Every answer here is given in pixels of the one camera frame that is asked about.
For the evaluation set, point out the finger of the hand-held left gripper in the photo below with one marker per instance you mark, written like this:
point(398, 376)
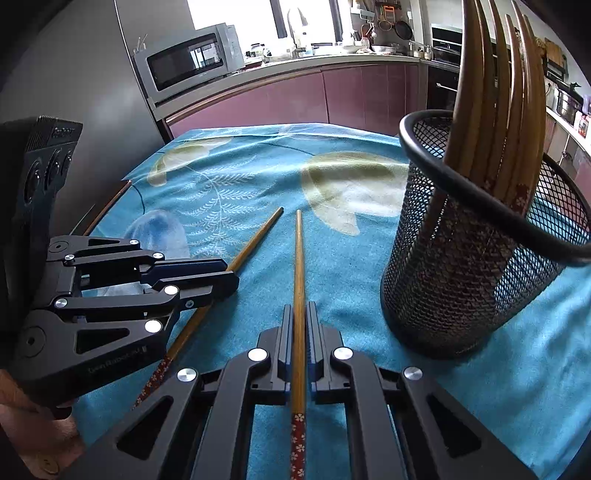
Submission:
point(207, 288)
point(184, 270)

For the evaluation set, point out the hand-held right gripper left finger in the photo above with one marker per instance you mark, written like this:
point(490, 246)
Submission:
point(285, 369)

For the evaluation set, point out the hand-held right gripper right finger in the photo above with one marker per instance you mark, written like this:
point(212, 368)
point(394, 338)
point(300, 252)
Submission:
point(313, 364)

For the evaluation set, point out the wooden chopstick red patterned end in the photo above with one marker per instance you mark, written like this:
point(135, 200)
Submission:
point(254, 240)
point(299, 277)

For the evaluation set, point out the black mesh utensil holder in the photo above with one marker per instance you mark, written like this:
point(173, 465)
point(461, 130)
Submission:
point(452, 295)

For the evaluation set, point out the bunch of wooden chopsticks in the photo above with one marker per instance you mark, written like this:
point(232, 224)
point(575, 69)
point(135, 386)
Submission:
point(471, 92)

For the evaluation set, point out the person's left hand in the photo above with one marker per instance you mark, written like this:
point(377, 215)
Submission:
point(67, 434)

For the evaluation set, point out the blue printed tablecloth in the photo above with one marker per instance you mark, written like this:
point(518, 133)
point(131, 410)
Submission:
point(258, 184)

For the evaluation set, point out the grey refrigerator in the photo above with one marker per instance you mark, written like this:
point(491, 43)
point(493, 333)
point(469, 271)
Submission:
point(83, 92)

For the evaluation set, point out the white microwave oven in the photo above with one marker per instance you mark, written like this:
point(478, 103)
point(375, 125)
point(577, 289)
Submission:
point(184, 60)

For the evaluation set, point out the white kitchen countertop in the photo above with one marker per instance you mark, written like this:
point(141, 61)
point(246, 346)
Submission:
point(286, 62)

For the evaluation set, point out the pink base cabinets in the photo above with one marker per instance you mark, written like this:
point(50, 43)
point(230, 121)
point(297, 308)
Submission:
point(360, 92)

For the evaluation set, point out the kitchen window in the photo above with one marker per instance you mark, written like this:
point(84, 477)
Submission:
point(240, 14)

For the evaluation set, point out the chrome kitchen faucet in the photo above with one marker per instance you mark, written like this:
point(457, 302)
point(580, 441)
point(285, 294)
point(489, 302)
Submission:
point(298, 25)

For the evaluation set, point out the metal mixing bowl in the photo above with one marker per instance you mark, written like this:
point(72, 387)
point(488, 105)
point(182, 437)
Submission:
point(384, 49)

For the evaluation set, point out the black built-in oven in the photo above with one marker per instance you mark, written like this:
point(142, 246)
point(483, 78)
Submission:
point(438, 87)

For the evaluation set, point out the hanging metal strainer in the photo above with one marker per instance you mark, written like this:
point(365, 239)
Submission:
point(386, 25)

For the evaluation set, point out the hanging black frying pan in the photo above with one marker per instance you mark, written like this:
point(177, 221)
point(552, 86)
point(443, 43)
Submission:
point(403, 30)

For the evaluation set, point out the black range hood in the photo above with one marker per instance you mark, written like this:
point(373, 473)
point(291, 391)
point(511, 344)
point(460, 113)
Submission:
point(445, 37)

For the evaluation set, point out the steel steamer pot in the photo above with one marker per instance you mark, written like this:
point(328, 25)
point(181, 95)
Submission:
point(567, 106)

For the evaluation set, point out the black wall rack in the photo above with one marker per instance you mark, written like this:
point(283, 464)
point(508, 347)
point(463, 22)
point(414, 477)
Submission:
point(557, 64)

